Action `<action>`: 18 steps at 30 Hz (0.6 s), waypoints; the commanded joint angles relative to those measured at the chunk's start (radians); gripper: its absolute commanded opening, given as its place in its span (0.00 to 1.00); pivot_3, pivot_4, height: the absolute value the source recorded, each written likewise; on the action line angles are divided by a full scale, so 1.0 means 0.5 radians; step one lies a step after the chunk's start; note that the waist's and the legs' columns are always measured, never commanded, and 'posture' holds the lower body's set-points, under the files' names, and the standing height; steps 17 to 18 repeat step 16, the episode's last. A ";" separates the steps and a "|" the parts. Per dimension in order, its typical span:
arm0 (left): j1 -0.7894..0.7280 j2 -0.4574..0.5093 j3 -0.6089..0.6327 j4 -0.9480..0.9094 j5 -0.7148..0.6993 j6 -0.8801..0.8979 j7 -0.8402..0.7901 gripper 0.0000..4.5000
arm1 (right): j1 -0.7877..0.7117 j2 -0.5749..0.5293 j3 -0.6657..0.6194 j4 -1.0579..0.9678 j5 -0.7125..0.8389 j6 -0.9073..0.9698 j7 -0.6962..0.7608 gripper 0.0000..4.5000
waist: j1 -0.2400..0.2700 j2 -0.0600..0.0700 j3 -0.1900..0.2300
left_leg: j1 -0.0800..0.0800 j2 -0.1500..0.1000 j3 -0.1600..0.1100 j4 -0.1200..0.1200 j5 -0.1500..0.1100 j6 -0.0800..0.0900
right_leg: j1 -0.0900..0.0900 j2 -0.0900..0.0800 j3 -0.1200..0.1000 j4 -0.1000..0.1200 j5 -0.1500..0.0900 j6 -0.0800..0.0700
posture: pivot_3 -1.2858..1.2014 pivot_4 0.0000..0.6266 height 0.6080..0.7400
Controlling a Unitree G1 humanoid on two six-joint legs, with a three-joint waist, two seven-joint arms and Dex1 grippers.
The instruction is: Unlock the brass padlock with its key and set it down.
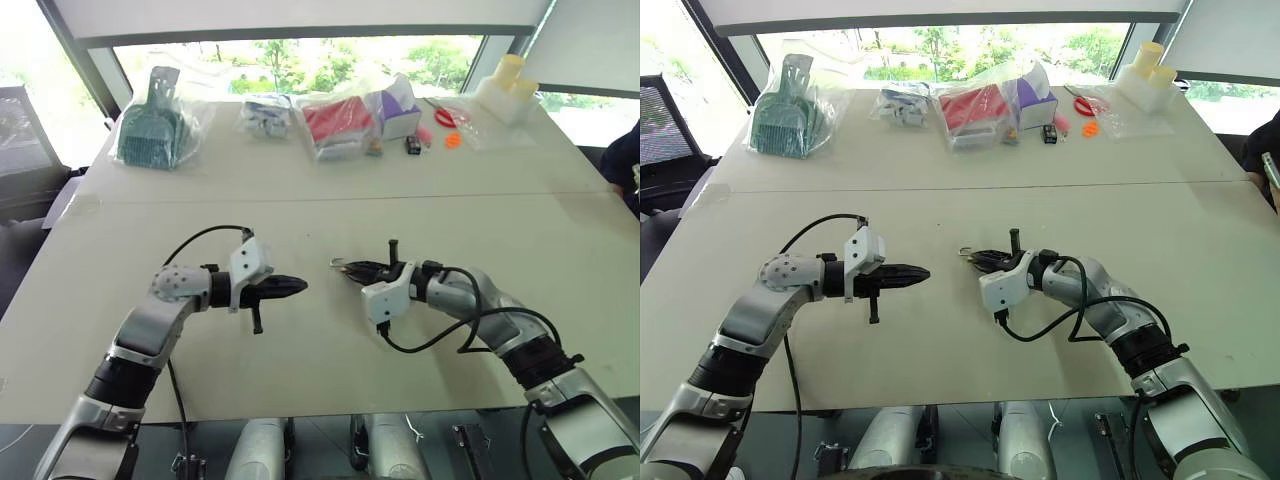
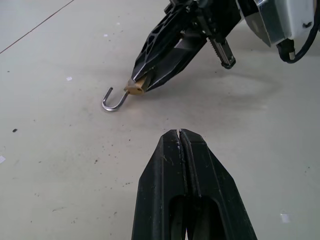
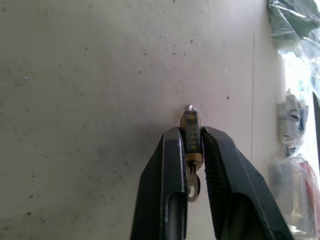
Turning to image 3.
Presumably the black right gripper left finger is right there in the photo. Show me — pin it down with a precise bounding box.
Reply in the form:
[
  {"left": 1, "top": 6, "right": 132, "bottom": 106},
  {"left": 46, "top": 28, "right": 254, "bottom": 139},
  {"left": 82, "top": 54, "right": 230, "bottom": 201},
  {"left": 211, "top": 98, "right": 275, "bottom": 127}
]
[{"left": 129, "top": 126, "right": 189, "bottom": 240}]

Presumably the clear bag with grey parts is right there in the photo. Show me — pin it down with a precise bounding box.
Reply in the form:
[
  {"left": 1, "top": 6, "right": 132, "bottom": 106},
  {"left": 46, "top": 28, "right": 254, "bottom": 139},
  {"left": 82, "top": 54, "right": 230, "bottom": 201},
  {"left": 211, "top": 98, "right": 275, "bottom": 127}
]
[{"left": 277, "top": 87, "right": 313, "bottom": 157}]

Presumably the clear bag with green contents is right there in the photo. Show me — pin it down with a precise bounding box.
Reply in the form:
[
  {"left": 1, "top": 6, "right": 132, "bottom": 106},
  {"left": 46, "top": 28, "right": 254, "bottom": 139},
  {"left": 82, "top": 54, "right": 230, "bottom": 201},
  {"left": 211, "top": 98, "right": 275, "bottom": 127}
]
[{"left": 266, "top": 0, "right": 320, "bottom": 83}]

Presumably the black pointed object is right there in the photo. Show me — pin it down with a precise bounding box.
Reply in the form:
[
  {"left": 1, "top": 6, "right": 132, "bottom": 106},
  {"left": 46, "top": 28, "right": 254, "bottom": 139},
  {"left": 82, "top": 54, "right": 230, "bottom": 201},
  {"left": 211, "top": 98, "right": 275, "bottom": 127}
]
[{"left": 312, "top": 91, "right": 320, "bottom": 118}]

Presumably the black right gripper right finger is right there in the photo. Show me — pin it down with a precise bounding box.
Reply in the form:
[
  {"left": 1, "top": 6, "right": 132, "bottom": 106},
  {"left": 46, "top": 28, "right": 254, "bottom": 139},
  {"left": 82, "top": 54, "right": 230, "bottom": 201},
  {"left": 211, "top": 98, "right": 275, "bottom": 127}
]
[{"left": 200, "top": 126, "right": 295, "bottom": 240}]

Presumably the clear bag with red contents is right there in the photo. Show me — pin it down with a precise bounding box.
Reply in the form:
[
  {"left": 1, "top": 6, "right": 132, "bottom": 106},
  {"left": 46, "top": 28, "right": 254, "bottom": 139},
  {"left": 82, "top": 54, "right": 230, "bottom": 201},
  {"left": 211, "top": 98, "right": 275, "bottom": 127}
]
[{"left": 269, "top": 153, "right": 320, "bottom": 240}]

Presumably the silver key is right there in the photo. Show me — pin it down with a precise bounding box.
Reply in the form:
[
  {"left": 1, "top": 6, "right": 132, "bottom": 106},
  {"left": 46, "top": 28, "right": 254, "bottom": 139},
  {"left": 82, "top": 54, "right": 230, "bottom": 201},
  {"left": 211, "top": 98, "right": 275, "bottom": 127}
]
[{"left": 187, "top": 161, "right": 201, "bottom": 203}]

